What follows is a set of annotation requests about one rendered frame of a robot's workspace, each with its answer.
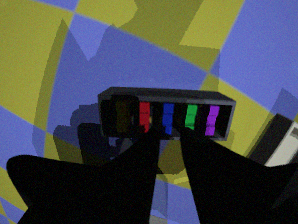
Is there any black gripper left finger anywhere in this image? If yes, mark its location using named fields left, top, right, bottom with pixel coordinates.
left=5, top=125, right=161, bottom=224

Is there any green fuse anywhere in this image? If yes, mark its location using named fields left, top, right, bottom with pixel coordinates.
left=181, top=103, right=197, bottom=129

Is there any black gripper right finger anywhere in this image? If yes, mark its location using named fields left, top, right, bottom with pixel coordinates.
left=181, top=127, right=298, bottom=224

